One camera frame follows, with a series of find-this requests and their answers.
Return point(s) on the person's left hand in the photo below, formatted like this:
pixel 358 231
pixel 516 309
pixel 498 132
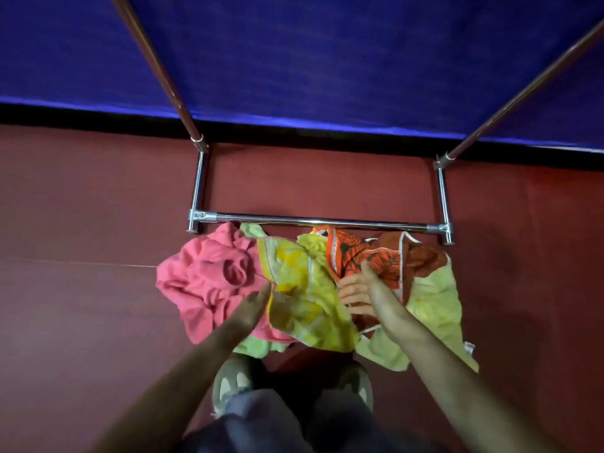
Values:
pixel 250 308

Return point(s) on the person's right hand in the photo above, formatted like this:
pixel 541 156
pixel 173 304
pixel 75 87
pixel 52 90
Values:
pixel 377 301

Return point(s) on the light green towel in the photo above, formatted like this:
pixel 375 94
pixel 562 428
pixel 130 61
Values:
pixel 255 348

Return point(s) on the orange brown patterned towel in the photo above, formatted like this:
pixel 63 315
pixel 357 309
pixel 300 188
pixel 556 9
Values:
pixel 382 259

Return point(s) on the yellow patterned towel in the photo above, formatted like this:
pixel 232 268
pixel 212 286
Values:
pixel 302 297

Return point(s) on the pink towel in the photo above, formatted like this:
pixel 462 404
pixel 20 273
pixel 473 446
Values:
pixel 207 273

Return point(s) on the pale yellow towel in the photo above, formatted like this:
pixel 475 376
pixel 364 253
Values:
pixel 434 301

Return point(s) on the metal towel rack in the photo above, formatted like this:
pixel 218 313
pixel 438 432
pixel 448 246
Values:
pixel 321 222

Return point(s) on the person's left forearm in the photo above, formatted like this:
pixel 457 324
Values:
pixel 179 386

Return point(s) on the person's right forearm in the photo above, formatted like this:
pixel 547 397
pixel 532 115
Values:
pixel 462 396

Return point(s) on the person's right shoe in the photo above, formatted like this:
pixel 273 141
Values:
pixel 358 382

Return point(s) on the person's grey trousers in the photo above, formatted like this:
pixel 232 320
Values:
pixel 264 424

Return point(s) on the blue printed banner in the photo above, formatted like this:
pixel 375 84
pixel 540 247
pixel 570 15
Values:
pixel 330 56

